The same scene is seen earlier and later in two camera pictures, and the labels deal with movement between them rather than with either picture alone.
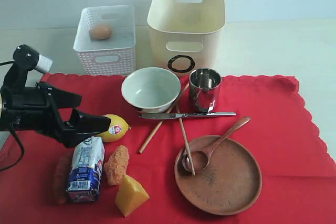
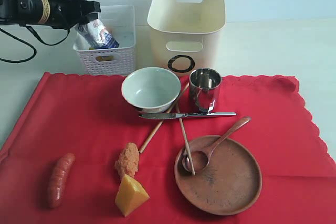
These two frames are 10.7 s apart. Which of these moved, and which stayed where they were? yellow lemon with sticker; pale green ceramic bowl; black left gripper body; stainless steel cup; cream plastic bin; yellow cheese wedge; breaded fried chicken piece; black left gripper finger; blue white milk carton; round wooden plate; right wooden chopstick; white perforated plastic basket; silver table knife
Moved: black left gripper finger; blue white milk carton; yellow lemon with sticker; breaded fried chicken piece; black left gripper body
Stayed: right wooden chopstick; silver table knife; yellow cheese wedge; stainless steel cup; cream plastic bin; white perforated plastic basket; pale green ceramic bowl; round wooden plate
